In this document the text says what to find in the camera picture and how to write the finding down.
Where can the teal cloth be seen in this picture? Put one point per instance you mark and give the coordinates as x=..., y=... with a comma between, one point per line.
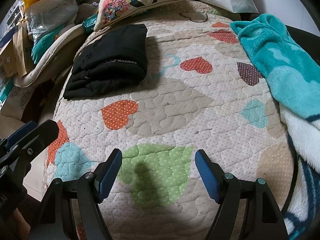
x=45, y=45

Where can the teal fleece blanket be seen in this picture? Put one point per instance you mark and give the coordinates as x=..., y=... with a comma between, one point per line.
x=275, y=62

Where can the cardboard boxes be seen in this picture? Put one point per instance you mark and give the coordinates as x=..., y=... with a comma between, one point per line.
x=12, y=55

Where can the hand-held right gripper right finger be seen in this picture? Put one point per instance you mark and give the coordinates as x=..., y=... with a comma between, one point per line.
x=207, y=177

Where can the teal packet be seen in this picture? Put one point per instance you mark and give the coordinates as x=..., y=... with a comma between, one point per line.
x=90, y=22

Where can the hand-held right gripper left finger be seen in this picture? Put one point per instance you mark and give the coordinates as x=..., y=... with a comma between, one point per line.
x=110, y=175

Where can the floral print pillow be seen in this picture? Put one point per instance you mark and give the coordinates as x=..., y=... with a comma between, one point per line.
x=150, y=0

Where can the black pants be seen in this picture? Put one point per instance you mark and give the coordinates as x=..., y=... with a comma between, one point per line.
x=107, y=62

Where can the patterned white cushion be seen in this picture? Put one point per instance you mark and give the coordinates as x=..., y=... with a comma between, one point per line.
x=15, y=102

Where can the clear plastic bag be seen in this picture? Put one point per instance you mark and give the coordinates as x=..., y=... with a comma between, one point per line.
x=55, y=15

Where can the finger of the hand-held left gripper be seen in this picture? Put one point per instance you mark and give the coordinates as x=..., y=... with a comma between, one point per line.
x=20, y=131
x=42, y=135

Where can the beige cushion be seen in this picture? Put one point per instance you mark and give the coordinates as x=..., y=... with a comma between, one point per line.
x=62, y=47

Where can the heart print quilted mat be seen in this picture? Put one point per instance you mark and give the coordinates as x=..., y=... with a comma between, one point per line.
x=175, y=105

